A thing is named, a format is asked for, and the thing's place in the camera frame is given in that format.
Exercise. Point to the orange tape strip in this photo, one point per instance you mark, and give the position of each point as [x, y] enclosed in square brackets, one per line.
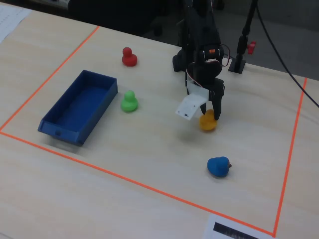
[49, 78]
[139, 184]
[290, 154]

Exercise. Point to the black camera stand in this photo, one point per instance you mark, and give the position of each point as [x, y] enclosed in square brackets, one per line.
[240, 49]

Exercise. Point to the yellow toy duck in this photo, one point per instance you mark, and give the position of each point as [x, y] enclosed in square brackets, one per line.
[208, 124]

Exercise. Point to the blue toy duck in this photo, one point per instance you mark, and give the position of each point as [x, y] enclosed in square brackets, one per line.
[218, 167]

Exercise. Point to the green toy duck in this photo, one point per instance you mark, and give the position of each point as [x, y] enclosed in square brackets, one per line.
[129, 103]

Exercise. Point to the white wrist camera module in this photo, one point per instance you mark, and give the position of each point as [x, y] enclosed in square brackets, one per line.
[190, 107]

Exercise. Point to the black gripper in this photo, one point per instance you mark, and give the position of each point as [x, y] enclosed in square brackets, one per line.
[216, 94]

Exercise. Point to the white paper with black print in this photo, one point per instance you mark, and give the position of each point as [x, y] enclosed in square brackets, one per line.
[229, 229]

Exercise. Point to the blue plastic box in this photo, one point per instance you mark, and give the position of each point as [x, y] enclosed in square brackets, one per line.
[62, 130]

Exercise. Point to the white printed paper sheet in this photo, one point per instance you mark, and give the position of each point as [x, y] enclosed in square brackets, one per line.
[10, 21]

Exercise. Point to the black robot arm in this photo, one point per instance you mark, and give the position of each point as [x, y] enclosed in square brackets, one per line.
[199, 27]

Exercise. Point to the red toy duck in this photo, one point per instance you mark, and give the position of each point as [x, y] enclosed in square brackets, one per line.
[129, 59]

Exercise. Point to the red clamp knob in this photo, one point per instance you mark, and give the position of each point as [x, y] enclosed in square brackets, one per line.
[252, 47]

